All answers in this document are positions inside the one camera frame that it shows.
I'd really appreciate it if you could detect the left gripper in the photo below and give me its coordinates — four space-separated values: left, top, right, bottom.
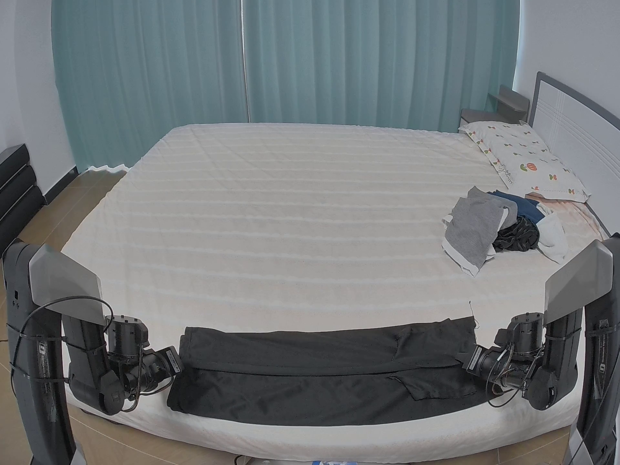
143 346 184 392

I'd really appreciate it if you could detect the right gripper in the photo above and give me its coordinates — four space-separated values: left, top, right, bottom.
465 344 505 382

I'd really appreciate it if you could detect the black T-shirt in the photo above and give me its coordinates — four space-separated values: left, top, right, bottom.
167 315 490 427

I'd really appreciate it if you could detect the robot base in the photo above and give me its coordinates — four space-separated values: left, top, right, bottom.
237 456 361 465

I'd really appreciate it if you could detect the pile of clothes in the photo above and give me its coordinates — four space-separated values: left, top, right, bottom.
441 186 568 277

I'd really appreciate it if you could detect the bed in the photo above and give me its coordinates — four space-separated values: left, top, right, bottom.
14 71 620 459

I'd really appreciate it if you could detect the white printed pillow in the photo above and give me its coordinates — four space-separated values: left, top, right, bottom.
458 120 593 203

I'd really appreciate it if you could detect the black chest of drawers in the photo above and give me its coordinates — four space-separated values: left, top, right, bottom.
0 143 44 258

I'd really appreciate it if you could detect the grey bedside table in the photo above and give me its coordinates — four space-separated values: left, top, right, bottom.
460 84 530 125

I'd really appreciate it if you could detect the blue-green curtain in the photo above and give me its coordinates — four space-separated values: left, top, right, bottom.
241 0 521 132
51 0 249 171

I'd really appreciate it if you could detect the black cable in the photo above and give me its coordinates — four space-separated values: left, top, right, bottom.
486 380 525 409
9 296 114 382

